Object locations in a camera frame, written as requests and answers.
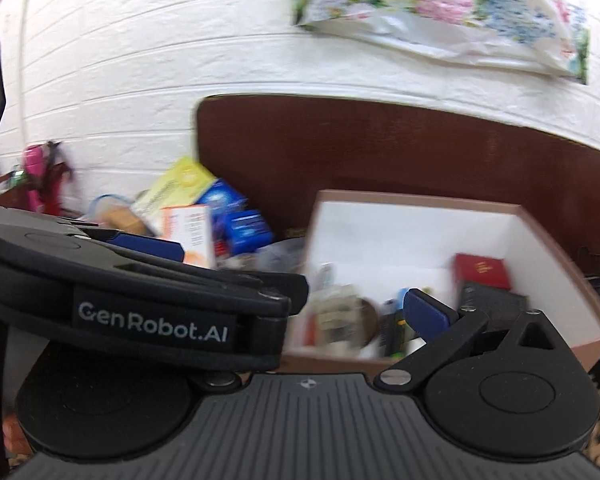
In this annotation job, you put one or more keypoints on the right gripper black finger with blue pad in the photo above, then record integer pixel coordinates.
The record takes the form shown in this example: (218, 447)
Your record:
(513, 394)

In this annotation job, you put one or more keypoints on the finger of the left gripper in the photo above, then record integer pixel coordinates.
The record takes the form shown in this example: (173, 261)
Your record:
(139, 243)

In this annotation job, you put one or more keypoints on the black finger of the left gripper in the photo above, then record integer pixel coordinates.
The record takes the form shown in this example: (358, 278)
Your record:
(295, 287)

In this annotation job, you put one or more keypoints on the orange white medicine box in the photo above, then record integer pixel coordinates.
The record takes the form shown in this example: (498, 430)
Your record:
(190, 226)

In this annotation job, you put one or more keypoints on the olive green small box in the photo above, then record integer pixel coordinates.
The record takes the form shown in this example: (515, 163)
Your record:
(338, 320)

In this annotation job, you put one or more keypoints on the clear plastic cup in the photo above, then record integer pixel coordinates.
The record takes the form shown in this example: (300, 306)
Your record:
(281, 257)

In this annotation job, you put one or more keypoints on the tan rectangular box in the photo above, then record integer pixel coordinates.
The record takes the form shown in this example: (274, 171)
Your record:
(121, 218)

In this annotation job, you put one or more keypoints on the yellow medicine box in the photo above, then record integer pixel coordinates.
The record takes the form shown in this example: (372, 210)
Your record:
(181, 185)

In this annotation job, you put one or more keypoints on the blue medicine box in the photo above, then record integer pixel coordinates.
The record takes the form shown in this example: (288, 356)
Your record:
(246, 231)
(221, 199)

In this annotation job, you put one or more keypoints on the pink cardboard box white inside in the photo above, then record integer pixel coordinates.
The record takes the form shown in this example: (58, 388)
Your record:
(382, 243)

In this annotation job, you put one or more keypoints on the black flat box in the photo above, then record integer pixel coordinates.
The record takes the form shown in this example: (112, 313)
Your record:
(501, 306)

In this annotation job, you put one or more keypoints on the red feather toy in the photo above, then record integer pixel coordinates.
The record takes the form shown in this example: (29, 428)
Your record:
(57, 168)

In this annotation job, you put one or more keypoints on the pink water bottle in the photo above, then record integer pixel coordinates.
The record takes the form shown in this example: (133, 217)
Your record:
(34, 160)

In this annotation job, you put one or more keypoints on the red small box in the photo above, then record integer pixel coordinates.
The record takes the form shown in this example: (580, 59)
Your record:
(481, 270)

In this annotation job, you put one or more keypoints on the dark wooden headboard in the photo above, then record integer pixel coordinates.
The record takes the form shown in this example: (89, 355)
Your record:
(280, 151)

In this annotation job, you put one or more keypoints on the floral plastic bag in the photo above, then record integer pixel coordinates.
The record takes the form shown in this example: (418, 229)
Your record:
(549, 37)

